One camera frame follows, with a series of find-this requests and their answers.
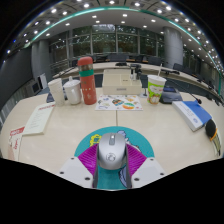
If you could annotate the dark desk conference console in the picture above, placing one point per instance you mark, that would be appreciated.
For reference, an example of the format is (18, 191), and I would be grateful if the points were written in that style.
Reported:
(170, 95)

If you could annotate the round teal cartoon mouse pad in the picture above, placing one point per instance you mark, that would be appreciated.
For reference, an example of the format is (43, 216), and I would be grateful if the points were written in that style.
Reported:
(140, 138)

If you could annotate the red bottle with green band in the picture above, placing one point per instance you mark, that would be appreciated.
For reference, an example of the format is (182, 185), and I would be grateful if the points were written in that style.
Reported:
(87, 83)

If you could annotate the white lidded mug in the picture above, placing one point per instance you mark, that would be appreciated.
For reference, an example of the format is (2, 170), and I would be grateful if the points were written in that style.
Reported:
(73, 91)

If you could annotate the stack of white paper cups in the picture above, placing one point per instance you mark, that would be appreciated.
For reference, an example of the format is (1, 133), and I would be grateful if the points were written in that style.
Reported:
(56, 91)

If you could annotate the grey box monitor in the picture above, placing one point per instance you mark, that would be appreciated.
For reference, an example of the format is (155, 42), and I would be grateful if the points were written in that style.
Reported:
(36, 87)

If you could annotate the green printed paper cup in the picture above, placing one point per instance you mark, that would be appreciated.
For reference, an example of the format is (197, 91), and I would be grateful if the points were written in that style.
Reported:
(155, 88)

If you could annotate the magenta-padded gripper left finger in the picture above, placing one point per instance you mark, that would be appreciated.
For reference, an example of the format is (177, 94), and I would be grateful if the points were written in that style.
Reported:
(75, 170)

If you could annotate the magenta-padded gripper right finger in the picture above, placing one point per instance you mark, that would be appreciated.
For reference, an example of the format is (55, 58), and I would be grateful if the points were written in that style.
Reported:
(148, 170)

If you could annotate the beige cardboard box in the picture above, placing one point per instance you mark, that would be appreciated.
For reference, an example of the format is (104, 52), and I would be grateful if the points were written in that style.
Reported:
(120, 83)

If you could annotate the colourful sticker sheet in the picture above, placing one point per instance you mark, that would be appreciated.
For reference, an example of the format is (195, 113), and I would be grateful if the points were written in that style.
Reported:
(116, 102)

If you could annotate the group of dark chairs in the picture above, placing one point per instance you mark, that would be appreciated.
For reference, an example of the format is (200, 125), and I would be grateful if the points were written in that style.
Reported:
(155, 60)

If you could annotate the white printed booklet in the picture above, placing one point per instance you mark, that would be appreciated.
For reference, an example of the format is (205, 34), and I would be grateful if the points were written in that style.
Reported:
(39, 118)

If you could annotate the silver grey computer mouse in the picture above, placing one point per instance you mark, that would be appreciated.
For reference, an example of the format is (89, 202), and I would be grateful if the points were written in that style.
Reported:
(111, 153)

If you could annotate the red and white leaflet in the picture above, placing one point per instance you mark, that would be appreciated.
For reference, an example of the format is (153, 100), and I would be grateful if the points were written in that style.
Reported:
(16, 141)

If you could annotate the group of ceiling lights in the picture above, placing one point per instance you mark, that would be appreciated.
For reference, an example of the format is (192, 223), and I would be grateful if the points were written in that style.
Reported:
(125, 15)

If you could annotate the blue and white book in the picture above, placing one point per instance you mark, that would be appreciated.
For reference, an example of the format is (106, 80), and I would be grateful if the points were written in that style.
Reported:
(193, 115)

